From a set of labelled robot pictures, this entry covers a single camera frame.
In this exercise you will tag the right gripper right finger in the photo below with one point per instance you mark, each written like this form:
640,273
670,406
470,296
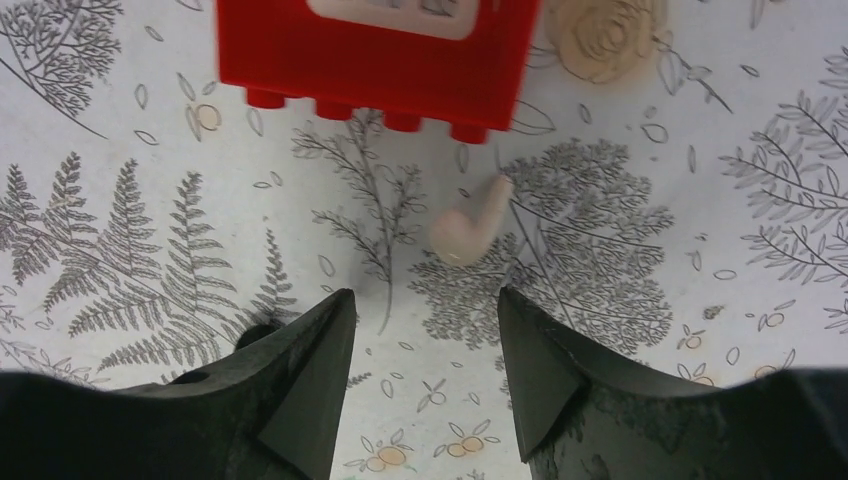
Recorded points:
584,411

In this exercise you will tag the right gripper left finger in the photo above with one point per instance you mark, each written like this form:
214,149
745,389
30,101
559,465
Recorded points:
269,410

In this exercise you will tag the floral patterned mat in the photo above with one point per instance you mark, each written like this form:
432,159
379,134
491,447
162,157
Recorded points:
680,195

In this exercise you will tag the red plastic basket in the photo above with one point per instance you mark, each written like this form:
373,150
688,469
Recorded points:
465,68

